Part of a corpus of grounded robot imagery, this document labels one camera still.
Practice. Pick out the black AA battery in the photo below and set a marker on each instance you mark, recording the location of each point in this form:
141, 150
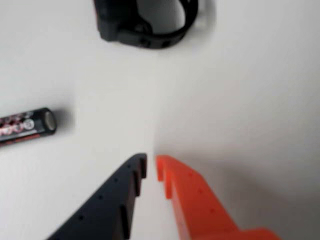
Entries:
22, 127

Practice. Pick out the navy gripper finger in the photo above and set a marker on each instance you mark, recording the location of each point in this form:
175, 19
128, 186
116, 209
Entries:
107, 207

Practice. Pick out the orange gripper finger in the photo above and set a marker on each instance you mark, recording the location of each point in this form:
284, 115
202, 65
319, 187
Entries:
200, 212

